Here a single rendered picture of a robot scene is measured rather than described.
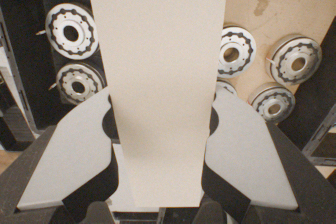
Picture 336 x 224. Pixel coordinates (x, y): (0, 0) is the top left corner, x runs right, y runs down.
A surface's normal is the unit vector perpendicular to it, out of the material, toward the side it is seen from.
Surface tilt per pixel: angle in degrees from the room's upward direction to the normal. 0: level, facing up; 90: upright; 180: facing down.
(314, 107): 90
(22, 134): 0
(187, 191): 0
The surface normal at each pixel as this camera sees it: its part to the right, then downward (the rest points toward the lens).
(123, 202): 0.00, 0.51
